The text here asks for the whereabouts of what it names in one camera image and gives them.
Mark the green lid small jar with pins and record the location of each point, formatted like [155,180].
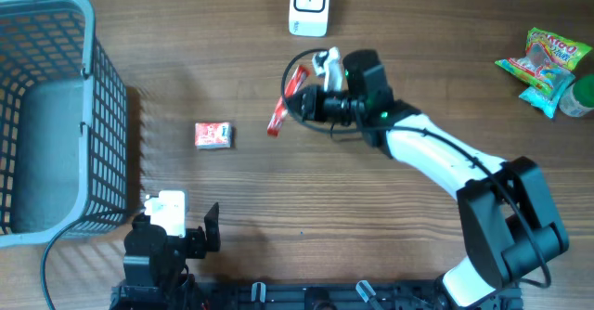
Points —
[577,100]

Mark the black aluminium mounting rail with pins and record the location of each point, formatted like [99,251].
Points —
[399,295]

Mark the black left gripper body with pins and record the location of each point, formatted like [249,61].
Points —
[195,243]

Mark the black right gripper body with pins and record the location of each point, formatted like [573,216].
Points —
[321,107]

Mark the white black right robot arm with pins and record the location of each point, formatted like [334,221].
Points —
[510,223]

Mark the light blue tissue pack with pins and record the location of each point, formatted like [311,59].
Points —
[547,104]

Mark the grey plastic shopping basket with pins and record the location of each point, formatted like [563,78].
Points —
[64,125]

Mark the small red white box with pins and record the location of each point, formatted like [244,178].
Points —
[213,135]

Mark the Haribo gummy candy bag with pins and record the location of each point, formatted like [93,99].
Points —
[549,60]

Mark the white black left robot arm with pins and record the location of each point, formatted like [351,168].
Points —
[155,266]

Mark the white barcode scanner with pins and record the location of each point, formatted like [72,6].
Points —
[309,18]

